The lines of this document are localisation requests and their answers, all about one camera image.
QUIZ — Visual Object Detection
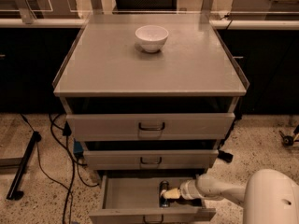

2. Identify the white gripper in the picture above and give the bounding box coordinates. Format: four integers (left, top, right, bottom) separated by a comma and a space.
162, 180, 200, 200

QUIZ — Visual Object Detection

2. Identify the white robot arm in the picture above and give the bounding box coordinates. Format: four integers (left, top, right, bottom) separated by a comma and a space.
160, 169, 299, 224

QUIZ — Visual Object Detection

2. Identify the grey middle drawer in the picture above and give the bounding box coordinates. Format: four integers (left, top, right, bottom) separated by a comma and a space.
84, 150, 219, 170

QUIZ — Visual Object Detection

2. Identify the grey drawer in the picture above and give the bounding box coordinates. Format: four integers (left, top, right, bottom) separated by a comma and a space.
84, 150, 219, 170
90, 175, 216, 224
66, 113, 235, 141

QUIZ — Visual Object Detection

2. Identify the grey bottom drawer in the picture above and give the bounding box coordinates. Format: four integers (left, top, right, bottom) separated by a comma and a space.
90, 175, 216, 224

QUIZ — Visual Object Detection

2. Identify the grey top drawer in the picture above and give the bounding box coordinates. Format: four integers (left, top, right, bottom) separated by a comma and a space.
66, 113, 235, 141

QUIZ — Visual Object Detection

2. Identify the grey drawer cabinet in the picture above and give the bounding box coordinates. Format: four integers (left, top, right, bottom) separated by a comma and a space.
53, 14, 249, 173

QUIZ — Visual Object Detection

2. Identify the black power plug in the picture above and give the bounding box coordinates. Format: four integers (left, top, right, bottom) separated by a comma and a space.
218, 150, 234, 163

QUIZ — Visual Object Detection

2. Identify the blue box behind cabinet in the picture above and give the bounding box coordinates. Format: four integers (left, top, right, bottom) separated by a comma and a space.
73, 140, 83, 157

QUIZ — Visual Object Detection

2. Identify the black caster wheel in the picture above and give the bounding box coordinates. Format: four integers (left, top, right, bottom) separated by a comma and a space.
279, 125, 299, 147

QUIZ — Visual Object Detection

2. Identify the white ceramic bowl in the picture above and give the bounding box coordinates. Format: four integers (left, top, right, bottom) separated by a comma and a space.
135, 25, 169, 53

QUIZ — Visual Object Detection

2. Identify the black metal stand leg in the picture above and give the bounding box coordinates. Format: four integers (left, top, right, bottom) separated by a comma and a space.
7, 132, 41, 200

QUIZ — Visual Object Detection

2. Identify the black floor cable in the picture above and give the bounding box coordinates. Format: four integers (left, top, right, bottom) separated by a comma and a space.
20, 113, 100, 224

